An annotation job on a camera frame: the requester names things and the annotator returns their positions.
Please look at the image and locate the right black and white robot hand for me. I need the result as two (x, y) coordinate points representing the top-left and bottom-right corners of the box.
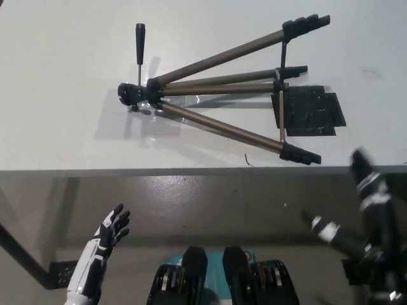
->
(301, 147), (407, 305)

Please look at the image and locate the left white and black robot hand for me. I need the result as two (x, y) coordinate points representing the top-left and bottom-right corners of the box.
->
(66, 203), (132, 295)

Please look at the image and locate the black and bronze camera tripod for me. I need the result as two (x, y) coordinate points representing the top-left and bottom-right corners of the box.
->
(117, 14), (331, 166)

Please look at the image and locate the grey table leg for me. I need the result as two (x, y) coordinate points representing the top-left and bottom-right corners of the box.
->
(47, 177), (79, 264)

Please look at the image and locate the black tape patch on table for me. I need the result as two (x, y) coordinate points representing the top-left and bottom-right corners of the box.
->
(272, 85), (347, 138)

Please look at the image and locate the black table frame bar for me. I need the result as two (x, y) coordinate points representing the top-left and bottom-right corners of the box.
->
(0, 221), (54, 290)

